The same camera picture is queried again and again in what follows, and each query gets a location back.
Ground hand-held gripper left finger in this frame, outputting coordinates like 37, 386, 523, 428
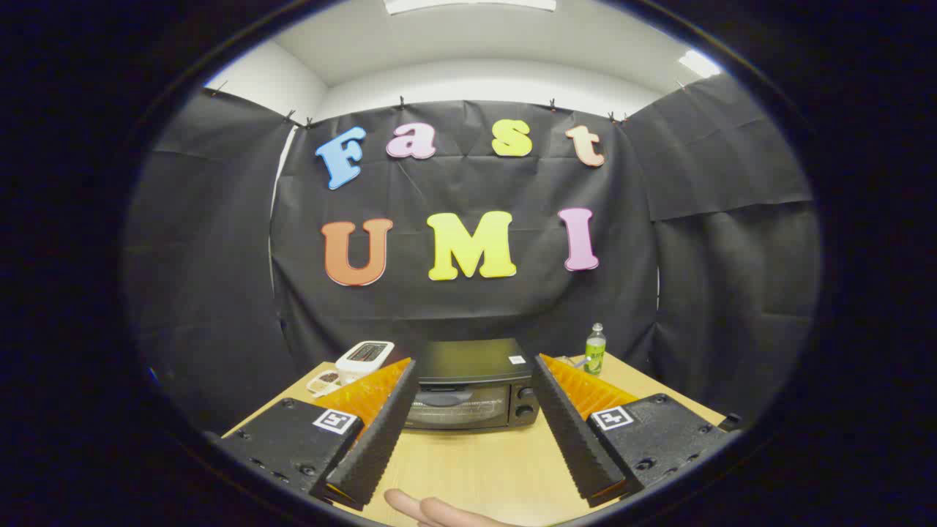
216, 357, 419, 512

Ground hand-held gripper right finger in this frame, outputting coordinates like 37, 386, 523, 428
529, 353, 742, 508

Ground black toaster oven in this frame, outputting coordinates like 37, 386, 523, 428
403, 337, 542, 433

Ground black backdrop cloth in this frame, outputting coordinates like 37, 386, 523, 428
124, 73, 821, 433

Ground glass toaster oven door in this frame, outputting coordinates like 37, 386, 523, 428
404, 382, 513, 431

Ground green drink bottle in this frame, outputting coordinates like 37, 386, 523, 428
583, 323, 608, 376

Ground ceiling light panel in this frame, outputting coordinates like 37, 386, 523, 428
383, 0, 557, 15
677, 49, 722, 79

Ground row of black cloth clips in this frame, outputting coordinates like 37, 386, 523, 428
212, 77, 689, 129

